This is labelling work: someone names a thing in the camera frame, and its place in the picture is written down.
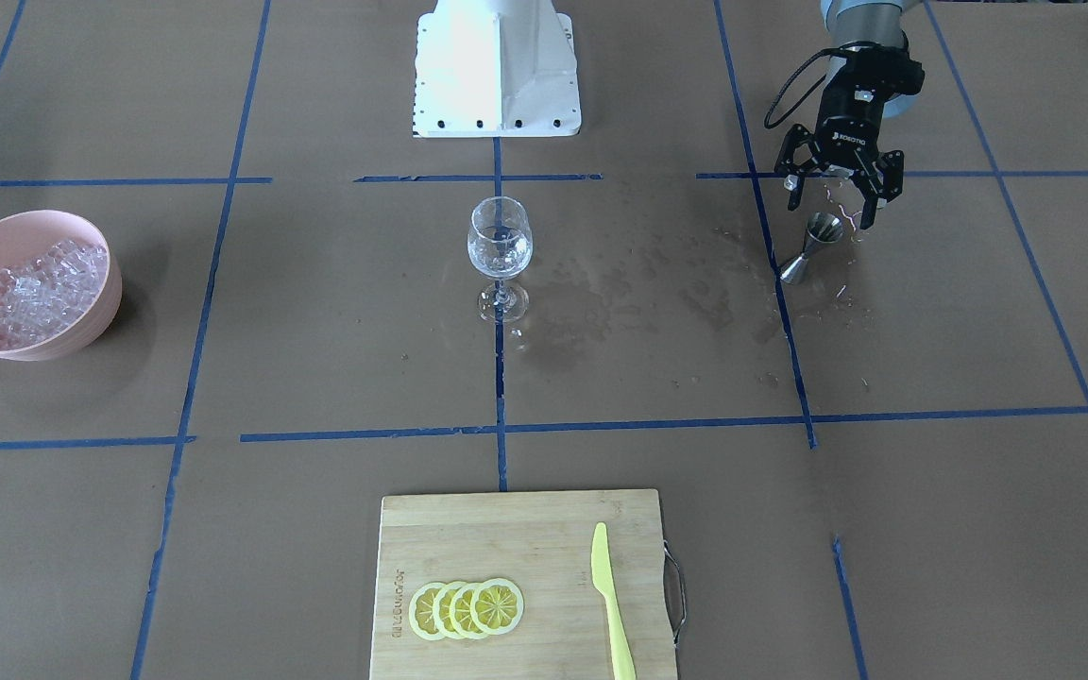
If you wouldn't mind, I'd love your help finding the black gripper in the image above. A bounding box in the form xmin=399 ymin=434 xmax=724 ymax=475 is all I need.
xmin=774 ymin=83 xmax=904 ymax=230

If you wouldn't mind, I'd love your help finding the steel jigger cup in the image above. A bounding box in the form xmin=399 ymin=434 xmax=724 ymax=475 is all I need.
xmin=780 ymin=212 xmax=843 ymax=285

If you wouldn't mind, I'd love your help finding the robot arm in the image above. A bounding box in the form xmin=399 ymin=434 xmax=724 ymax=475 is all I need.
xmin=772 ymin=1 xmax=926 ymax=230

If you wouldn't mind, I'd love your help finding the clear wine glass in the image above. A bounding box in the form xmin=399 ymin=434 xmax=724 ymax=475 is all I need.
xmin=467 ymin=196 xmax=535 ymax=324

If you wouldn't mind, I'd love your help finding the pile of clear ice cubes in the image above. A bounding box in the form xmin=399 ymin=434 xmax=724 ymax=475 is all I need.
xmin=0 ymin=238 xmax=110 ymax=351

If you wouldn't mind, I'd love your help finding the yellow plastic knife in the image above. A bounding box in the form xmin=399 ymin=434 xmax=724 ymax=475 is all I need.
xmin=588 ymin=521 xmax=638 ymax=679

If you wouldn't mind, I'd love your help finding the bamboo cutting board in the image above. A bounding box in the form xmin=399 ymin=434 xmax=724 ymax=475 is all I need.
xmin=368 ymin=489 xmax=678 ymax=679

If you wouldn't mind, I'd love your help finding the pink bowl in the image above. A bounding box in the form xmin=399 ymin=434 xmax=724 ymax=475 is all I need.
xmin=0 ymin=210 xmax=124 ymax=361

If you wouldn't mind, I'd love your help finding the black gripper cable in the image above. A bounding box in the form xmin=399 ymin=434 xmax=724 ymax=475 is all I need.
xmin=763 ymin=47 xmax=846 ymax=131

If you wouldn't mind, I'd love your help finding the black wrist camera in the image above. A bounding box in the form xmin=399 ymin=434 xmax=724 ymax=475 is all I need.
xmin=829 ymin=46 xmax=926 ymax=102

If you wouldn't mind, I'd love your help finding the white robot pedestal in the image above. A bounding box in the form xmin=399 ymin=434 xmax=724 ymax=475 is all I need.
xmin=412 ymin=1 xmax=583 ymax=139

